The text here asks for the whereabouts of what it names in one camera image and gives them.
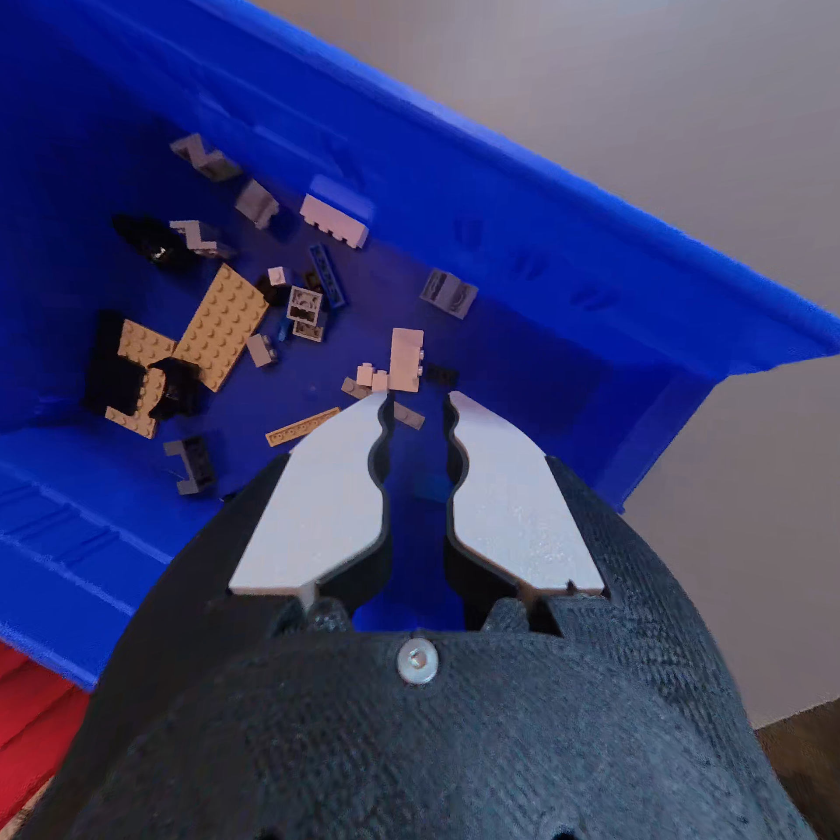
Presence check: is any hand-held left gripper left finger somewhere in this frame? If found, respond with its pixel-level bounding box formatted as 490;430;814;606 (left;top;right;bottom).
227;390;395;613

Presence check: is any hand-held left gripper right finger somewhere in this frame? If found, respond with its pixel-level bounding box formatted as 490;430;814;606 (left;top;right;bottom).
442;389;606;602

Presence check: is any blue plastic bin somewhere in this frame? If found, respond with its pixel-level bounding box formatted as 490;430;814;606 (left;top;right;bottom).
0;0;840;691

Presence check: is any long tan lego tile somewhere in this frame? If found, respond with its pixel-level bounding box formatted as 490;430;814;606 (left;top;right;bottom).
265;407;342;447

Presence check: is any white lego panel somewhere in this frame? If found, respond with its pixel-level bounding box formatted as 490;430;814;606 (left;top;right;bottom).
389;327;425;393

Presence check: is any tan lego baseplate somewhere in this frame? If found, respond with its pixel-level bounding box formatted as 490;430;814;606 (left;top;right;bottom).
174;262;270;392

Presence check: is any tan black lego assembly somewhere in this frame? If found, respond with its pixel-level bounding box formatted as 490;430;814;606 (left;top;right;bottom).
84;310;201;439

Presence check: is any blue lego plate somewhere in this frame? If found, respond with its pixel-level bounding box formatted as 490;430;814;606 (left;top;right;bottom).
308;243;347;308

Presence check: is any light grey lego brick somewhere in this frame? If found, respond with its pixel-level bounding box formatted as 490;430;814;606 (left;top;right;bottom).
300;193;370;250

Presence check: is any grey lego panel piece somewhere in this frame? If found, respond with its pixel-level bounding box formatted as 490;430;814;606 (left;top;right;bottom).
234;178;280;231

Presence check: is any black lego wedge piece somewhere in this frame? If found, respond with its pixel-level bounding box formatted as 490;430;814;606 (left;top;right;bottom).
112;213;194;266

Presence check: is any red plastic bin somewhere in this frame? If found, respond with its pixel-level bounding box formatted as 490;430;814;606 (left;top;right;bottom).
0;640;93;811

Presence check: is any dark grey lego bracket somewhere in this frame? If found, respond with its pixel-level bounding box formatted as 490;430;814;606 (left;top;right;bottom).
163;435;217;496

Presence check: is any grey zigzag lego bracket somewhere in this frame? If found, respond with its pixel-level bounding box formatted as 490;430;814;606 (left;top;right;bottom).
169;220;237;260
169;133;242;182

